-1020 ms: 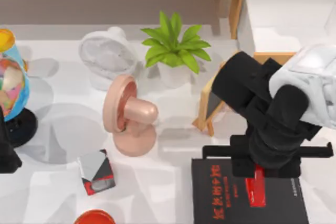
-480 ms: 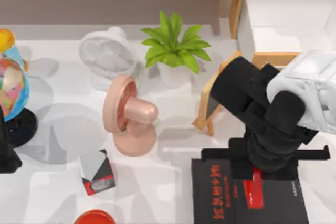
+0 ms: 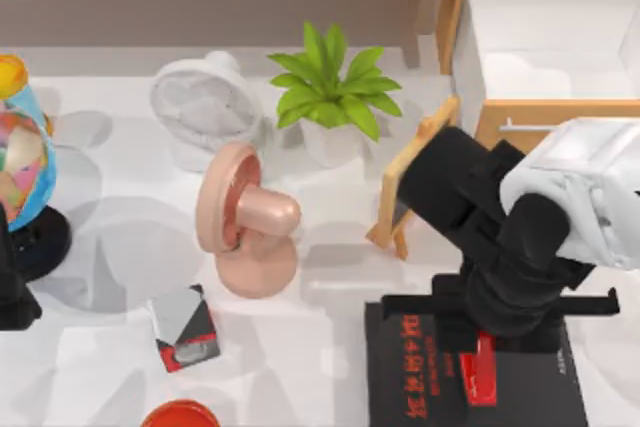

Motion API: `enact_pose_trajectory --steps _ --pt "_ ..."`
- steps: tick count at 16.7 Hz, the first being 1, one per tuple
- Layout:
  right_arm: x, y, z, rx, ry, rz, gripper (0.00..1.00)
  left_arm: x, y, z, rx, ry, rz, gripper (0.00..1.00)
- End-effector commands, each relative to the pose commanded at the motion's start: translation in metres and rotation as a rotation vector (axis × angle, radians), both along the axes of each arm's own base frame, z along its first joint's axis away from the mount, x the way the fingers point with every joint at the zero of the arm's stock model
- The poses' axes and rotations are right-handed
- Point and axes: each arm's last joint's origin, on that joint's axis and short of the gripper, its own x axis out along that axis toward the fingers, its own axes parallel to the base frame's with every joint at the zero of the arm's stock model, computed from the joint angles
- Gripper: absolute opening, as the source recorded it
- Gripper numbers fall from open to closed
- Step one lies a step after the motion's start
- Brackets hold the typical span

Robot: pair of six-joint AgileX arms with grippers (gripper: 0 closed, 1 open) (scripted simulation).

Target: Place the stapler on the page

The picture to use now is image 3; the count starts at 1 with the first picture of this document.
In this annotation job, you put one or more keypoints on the black and red book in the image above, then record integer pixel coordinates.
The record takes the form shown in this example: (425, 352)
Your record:
(415, 387)

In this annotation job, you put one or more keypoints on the pale wooden drawer front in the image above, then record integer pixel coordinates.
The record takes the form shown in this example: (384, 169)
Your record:
(530, 112)

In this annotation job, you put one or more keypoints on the pink desk fan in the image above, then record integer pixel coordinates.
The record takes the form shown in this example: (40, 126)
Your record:
(260, 214)

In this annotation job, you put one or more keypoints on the red and black small box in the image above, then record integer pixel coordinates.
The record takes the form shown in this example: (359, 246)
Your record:
(192, 342)

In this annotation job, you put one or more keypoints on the green plant in white pot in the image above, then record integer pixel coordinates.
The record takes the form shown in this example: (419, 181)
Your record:
(327, 87)

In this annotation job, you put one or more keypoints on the red bowl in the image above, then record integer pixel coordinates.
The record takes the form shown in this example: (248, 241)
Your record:
(180, 414)

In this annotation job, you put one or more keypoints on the wooden cabinet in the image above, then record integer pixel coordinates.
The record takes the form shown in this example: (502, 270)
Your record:
(455, 7)

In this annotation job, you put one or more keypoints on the white desk fan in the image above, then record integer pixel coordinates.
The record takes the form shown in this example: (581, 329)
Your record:
(200, 107)

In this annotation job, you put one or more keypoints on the wooden open shelf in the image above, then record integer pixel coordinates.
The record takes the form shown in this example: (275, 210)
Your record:
(200, 2)

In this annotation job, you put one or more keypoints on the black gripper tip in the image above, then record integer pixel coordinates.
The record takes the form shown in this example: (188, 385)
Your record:
(15, 292)

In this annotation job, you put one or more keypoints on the colourful globe on black stand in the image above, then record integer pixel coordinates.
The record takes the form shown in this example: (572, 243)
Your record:
(22, 167)

